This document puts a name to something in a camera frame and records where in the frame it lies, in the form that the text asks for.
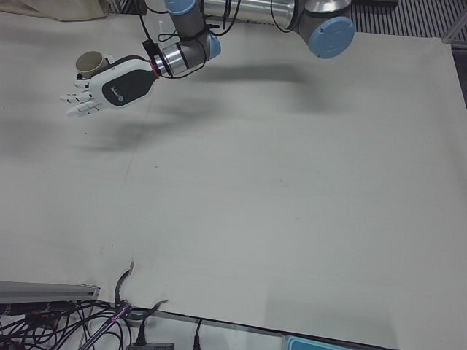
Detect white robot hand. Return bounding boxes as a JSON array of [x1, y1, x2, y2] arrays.
[[60, 54, 158, 120]]

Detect beige paper cup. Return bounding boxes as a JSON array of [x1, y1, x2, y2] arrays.
[[75, 51, 112, 79]]

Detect beige cloth bag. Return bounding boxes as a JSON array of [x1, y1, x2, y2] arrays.
[[0, 0, 110, 22]]

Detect grey power strip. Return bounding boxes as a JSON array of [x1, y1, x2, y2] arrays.
[[126, 341, 176, 350]]

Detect light blue plastic bin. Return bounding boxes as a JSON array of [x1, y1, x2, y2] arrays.
[[282, 334, 399, 350]]

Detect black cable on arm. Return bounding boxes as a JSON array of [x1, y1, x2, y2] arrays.
[[138, 0, 242, 79]]

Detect aluminium profile post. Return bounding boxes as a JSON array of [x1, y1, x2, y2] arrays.
[[0, 280, 101, 304]]

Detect black cable tangle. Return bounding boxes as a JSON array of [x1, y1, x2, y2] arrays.
[[0, 301, 128, 350]]

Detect black plug cable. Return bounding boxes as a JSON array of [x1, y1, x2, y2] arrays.
[[192, 318, 204, 350]]

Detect aluminium frame rail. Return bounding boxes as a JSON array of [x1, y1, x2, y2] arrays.
[[442, 16, 467, 47]]

